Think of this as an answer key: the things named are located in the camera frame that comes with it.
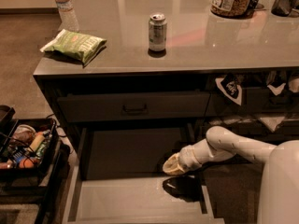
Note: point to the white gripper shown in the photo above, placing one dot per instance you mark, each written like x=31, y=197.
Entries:
x=189, y=159

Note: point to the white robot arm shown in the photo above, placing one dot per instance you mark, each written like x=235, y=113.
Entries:
x=279, y=193

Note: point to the grey drawer cabinet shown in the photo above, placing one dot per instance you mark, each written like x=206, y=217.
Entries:
x=166, y=67

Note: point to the white paper in drawer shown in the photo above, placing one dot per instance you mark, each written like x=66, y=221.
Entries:
x=271, y=121

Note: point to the black white snack bag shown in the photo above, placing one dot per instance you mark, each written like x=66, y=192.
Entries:
x=230, y=87

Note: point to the silver soda can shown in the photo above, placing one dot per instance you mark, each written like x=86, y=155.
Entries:
x=157, y=31

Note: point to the black bin with groceries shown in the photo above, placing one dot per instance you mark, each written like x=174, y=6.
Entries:
x=27, y=146

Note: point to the green chip bag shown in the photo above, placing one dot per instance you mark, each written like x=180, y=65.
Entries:
x=77, y=46

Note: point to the clear plastic water bottle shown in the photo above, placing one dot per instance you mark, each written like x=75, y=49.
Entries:
x=68, y=15

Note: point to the dark glass container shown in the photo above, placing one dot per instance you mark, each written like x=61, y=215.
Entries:
x=284, y=8

